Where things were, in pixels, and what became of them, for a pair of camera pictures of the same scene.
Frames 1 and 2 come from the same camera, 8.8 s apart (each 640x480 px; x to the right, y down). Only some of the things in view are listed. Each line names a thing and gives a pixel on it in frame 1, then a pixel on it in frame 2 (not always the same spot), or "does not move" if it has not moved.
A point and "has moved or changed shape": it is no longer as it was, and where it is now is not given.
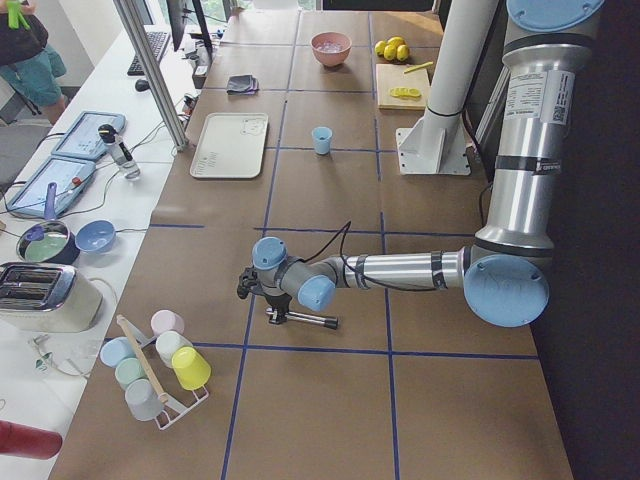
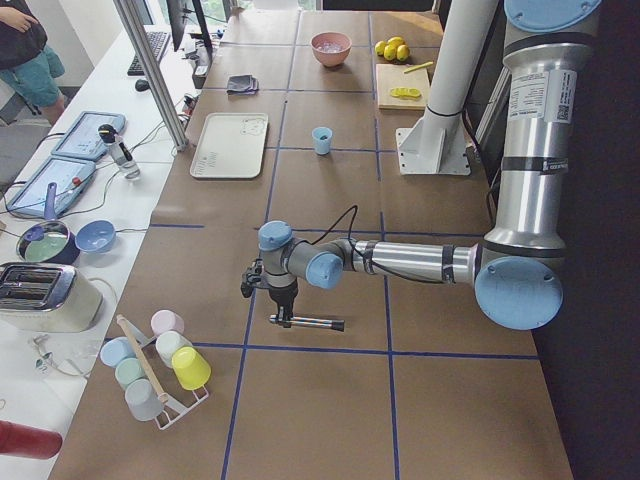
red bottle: x=27 y=442 does not move
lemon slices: x=405 y=92 does not move
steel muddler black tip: x=331 y=323 has moved or changed shape
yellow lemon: x=396 y=41 does not move
